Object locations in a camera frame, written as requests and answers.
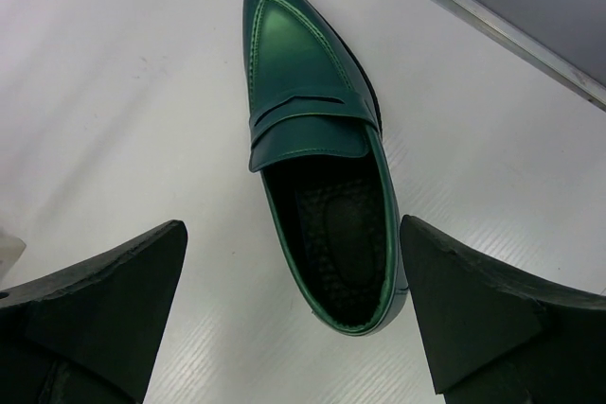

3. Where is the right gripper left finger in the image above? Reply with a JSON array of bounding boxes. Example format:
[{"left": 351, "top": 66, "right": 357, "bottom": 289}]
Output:
[{"left": 1, "top": 220, "right": 187, "bottom": 403}]

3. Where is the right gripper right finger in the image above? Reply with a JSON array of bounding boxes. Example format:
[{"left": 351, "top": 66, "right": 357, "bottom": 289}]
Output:
[{"left": 401, "top": 216, "right": 605, "bottom": 403}]

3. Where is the green metallic loafer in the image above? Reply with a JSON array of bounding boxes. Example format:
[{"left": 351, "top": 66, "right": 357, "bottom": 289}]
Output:
[{"left": 242, "top": 0, "right": 408, "bottom": 337}]

